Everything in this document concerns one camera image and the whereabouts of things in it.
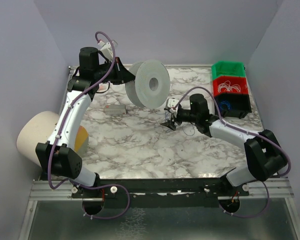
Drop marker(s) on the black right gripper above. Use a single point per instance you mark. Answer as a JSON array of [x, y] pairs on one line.
[[176, 118]]

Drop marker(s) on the grey cardboard box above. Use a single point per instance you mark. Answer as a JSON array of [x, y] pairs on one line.
[[115, 109]]

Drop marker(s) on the beige cylinder with orange disc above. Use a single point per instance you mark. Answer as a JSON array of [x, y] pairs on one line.
[[39, 128]]

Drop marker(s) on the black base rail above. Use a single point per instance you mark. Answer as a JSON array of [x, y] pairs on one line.
[[160, 193]]

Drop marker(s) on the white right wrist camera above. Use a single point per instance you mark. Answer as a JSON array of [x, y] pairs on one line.
[[172, 105]]

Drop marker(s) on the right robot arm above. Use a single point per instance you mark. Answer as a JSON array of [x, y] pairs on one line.
[[263, 157]]

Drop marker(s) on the green storage bin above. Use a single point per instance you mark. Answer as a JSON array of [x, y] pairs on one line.
[[228, 68]]

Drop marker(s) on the black storage bin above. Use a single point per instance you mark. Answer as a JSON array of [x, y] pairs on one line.
[[233, 105]]

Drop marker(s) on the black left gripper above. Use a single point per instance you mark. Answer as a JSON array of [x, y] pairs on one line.
[[117, 72]]

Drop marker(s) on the red storage bin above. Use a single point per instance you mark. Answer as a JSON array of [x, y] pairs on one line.
[[230, 85]]

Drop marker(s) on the white perforated cable spool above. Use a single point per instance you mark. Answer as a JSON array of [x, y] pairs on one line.
[[151, 86]]

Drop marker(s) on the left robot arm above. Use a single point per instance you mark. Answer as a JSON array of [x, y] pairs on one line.
[[57, 155]]

